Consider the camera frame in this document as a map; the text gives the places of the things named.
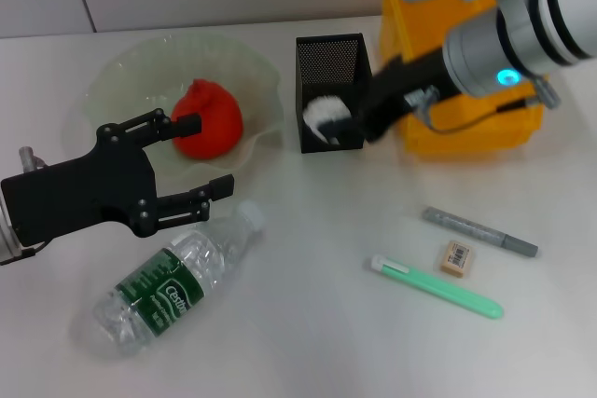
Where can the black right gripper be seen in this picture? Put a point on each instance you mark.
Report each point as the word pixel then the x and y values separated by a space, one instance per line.
pixel 396 86

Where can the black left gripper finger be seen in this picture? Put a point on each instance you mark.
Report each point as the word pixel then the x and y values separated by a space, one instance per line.
pixel 221 186

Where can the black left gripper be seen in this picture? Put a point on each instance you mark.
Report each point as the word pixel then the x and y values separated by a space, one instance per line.
pixel 70 197

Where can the white paper ball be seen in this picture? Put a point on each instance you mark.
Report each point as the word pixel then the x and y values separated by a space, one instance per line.
pixel 322 111

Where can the clear green-label water bottle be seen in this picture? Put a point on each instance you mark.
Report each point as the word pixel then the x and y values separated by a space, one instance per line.
pixel 154 295

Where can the black mesh pen holder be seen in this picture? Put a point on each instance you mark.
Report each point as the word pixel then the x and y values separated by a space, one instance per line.
pixel 326 62

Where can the pale green glass fruit plate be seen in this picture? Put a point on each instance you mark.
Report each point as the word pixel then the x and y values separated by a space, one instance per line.
pixel 140 72

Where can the grey marker pen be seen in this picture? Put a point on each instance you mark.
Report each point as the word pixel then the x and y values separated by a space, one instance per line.
pixel 476 230

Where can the beige eraser with barcode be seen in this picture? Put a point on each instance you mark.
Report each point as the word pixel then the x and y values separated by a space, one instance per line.
pixel 458 259

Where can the yellow plastic storage bin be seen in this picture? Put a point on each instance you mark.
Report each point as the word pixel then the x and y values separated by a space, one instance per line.
pixel 490 137

